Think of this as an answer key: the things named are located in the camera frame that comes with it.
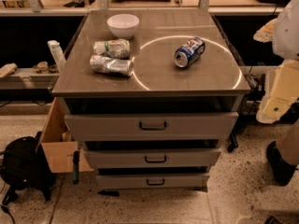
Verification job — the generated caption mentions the small round tape rolls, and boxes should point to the small round tape rolls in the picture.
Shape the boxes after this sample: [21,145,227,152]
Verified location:
[33,62,58,73]

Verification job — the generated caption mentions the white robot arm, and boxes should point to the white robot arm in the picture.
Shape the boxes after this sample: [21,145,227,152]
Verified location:
[253,0,299,124]

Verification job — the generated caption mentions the grey drawer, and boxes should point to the grey drawer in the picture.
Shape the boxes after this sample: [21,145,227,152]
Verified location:
[96,174,209,189]
[85,148,221,169]
[64,112,238,141]

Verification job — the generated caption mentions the white bowl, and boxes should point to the white bowl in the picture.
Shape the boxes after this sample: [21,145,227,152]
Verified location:
[107,14,139,39]

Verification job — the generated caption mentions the green white crushed bottle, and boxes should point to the green white crushed bottle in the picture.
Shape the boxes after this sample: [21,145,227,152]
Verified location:
[93,39,130,59]

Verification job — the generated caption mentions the silver crushed can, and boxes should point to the silver crushed can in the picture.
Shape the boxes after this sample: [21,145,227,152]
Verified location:
[90,55,134,77]

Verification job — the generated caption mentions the beige trouser leg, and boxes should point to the beige trouser leg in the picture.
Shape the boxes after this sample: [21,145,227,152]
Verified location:
[277,120,299,166]

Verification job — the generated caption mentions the white plastic bottle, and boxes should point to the white plastic bottle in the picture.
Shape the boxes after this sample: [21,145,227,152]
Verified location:
[48,40,66,72]

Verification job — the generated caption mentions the grey drawer cabinet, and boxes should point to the grey drawer cabinet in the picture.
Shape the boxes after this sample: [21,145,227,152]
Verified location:
[50,8,252,193]

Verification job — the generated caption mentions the grey bottom drawer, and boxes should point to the grey bottom drawer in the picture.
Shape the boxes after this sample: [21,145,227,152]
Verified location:
[96,174,209,189]

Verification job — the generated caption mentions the grey top drawer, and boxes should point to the grey top drawer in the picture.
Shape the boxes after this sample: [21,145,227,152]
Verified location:
[64,112,238,141]

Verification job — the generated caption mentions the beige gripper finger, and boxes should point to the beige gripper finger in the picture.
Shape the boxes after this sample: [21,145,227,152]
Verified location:
[256,60,299,124]
[253,19,277,43]

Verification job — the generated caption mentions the cardboard box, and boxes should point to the cardboard box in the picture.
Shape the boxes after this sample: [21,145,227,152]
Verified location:
[39,99,93,173]

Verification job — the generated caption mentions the black shoe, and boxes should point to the black shoe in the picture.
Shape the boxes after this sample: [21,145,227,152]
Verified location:
[266,142,296,187]

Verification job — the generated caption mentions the blue pepsi can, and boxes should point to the blue pepsi can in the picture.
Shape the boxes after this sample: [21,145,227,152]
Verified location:
[174,37,206,68]

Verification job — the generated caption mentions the black backpack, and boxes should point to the black backpack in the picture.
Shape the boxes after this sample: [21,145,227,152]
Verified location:
[0,132,56,205]

